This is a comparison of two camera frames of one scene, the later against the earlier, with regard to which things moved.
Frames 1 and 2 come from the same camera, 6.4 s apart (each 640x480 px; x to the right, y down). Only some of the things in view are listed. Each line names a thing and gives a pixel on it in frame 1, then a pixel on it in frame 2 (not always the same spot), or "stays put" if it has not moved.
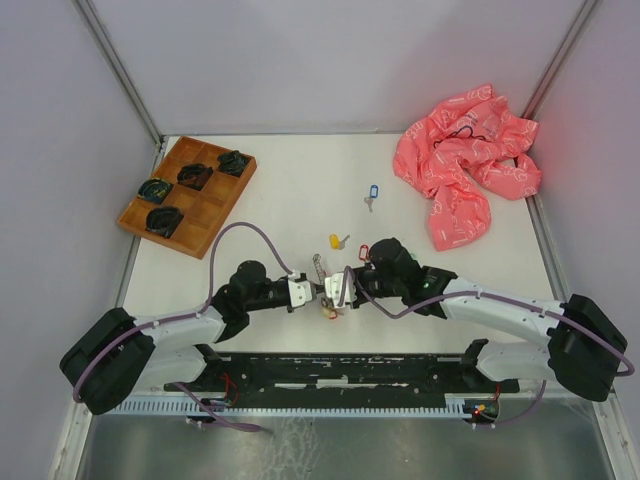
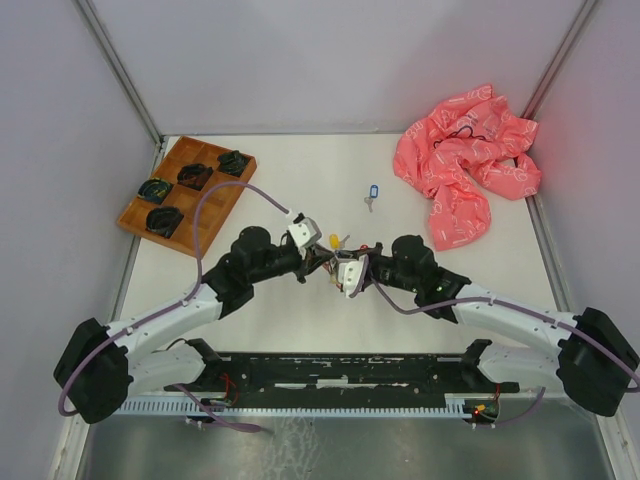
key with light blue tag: x=374 y=191 stays put
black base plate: x=345 y=374 stays put
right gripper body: x=368 y=285 to x=381 y=266
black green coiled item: x=154 y=190 stays put
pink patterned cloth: x=450 y=153 stays put
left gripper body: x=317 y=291 to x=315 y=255
